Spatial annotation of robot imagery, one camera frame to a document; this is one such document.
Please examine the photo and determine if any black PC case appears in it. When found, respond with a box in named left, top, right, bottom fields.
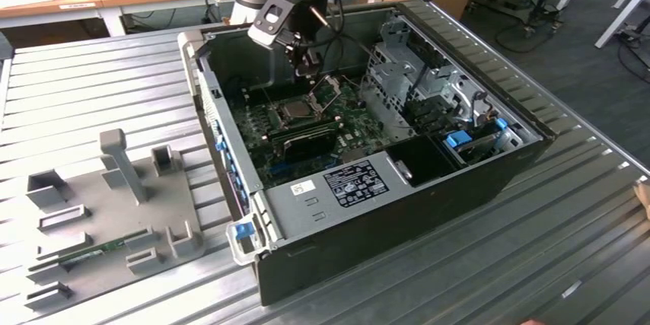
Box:
left=177, top=0, right=560, bottom=307

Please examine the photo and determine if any grey chipset heatsink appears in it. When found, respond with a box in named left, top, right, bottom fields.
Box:
left=338, top=148, right=370, bottom=164

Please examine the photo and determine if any white sticker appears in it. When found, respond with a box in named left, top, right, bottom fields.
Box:
left=560, top=279, right=585, bottom=299

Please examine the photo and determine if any brown cardboard piece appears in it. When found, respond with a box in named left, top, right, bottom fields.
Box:
left=634, top=180, right=650, bottom=221

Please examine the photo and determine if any blue disk carrier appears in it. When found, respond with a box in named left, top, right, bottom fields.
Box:
left=439, top=129, right=509, bottom=166

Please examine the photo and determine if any black RAM slot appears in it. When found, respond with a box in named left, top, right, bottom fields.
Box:
left=267, top=122, right=341, bottom=142

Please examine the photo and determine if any silver CPU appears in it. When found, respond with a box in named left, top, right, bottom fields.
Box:
left=282, top=101, right=314, bottom=121

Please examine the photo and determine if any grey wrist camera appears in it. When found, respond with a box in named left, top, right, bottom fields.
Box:
left=246, top=0, right=299, bottom=49

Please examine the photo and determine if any silver drive cage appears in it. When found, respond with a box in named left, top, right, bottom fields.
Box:
left=361, top=11, right=533, bottom=153

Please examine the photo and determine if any green RAM stick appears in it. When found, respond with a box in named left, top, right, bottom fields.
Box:
left=55, top=230, right=154, bottom=267

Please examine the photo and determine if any CPU socket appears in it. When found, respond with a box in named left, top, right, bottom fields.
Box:
left=270, top=97, right=322, bottom=130

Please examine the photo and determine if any grey power supply unit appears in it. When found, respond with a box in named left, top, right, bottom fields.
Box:
left=262, top=151, right=415, bottom=242

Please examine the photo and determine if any blue expansion slot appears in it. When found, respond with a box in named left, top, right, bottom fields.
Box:
left=271, top=161, right=313, bottom=176

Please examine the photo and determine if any white table frame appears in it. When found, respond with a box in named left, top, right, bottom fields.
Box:
left=556, top=0, right=650, bottom=50

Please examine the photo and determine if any grey parts rack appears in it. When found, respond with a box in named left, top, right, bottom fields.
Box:
left=23, top=128, right=207, bottom=313

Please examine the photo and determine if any blue case latch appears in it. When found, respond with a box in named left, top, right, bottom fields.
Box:
left=231, top=221, right=255, bottom=243

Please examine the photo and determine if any green motherboard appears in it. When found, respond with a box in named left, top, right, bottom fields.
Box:
left=231, top=73, right=407, bottom=189

